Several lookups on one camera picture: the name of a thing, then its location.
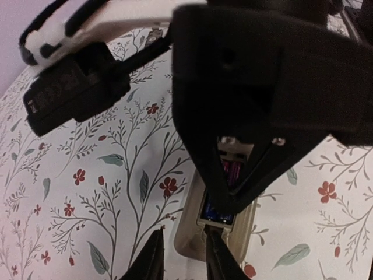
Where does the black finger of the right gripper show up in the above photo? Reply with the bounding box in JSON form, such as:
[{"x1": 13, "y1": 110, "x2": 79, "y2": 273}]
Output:
[{"x1": 172, "y1": 45, "x2": 327, "y2": 214}]

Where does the floral patterned table mat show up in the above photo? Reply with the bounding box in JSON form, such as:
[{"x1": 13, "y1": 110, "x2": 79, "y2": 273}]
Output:
[{"x1": 1, "y1": 53, "x2": 372, "y2": 279}]

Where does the white remote control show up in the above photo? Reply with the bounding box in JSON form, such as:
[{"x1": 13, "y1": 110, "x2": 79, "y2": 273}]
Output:
[{"x1": 173, "y1": 142, "x2": 259, "y2": 265}]

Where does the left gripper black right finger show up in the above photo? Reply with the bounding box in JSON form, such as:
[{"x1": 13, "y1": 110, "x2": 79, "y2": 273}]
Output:
[{"x1": 204, "y1": 226, "x2": 249, "y2": 280}]

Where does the right black camera cable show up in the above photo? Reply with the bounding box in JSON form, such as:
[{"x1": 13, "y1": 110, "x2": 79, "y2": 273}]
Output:
[{"x1": 19, "y1": 0, "x2": 111, "y2": 41}]

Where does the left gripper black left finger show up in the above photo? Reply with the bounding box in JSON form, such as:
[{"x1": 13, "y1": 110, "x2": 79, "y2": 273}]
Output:
[{"x1": 120, "y1": 229, "x2": 164, "y2": 280}]

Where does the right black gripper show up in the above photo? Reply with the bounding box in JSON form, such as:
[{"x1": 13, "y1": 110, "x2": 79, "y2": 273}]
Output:
[{"x1": 172, "y1": 4, "x2": 372, "y2": 146}]

